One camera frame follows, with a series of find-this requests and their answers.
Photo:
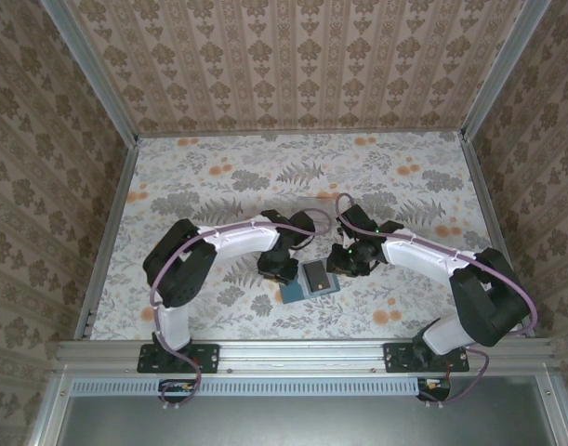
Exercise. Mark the aluminium mounting rail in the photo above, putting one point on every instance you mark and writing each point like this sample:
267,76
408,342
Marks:
302,355

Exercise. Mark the aluminium frame post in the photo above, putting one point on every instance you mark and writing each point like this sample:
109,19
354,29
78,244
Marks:
503,69
93,69

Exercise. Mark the clear plastic bag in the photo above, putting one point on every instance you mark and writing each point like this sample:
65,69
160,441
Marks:
321,208

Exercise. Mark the grey metal panel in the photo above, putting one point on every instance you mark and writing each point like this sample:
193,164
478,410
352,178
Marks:
302,423

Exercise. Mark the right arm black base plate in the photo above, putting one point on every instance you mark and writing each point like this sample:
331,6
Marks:
395,360

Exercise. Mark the teal leather card holder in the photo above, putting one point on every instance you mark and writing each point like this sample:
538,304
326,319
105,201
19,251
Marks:
290,295

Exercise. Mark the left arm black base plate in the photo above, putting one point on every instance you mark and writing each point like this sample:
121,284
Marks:
209,358

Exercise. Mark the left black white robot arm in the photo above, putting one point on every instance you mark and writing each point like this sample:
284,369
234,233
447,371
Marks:
237,246

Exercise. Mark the dark green VIP card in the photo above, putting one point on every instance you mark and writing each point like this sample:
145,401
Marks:
313,274

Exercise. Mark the aluminium table side rail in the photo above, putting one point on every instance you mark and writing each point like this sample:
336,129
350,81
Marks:
489,209
110,232

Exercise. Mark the aluminium table end rail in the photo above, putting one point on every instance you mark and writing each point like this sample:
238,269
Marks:
302,133

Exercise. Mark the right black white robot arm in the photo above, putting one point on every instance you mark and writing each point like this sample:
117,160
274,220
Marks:
418,260

